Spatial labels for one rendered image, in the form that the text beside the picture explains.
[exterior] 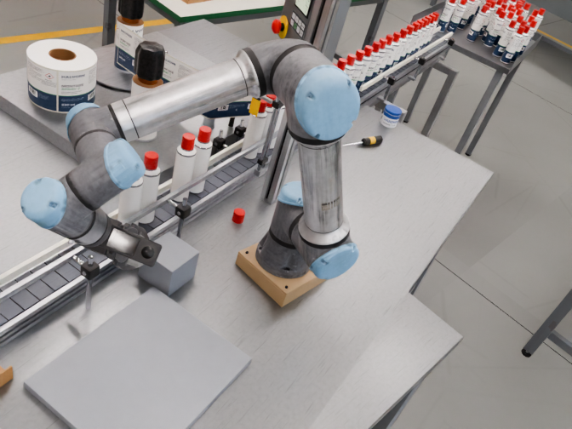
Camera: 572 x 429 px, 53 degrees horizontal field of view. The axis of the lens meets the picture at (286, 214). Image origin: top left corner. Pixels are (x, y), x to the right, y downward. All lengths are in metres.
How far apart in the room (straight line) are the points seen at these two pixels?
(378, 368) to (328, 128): 0.66
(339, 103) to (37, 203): 0.52
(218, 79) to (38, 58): 0.91
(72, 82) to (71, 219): 0.93
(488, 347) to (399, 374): 1.51
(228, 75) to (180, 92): 0.09
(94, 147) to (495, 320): 2.44
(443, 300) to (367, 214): 1.24
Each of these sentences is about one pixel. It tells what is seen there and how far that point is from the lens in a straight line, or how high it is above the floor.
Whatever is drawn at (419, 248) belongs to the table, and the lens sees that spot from 1.83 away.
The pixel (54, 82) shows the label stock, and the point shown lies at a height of 0.98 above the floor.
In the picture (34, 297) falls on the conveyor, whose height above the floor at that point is 0.88.
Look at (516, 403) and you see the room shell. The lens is 2.81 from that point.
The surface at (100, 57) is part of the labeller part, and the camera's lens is 2.24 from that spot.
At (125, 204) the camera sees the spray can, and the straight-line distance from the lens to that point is 1.42.
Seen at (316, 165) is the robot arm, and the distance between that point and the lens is 1.11.
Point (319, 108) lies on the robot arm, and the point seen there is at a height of 1.45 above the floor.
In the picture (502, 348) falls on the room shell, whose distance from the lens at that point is 2.98.
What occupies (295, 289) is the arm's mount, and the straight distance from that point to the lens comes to 1.46.
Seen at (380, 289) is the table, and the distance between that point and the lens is 1.63.
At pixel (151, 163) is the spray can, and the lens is 1.41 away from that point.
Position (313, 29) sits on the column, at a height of 1.39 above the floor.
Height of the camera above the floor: 1.90
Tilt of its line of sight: 38 degrees down
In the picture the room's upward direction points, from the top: 18 degrees clockwise
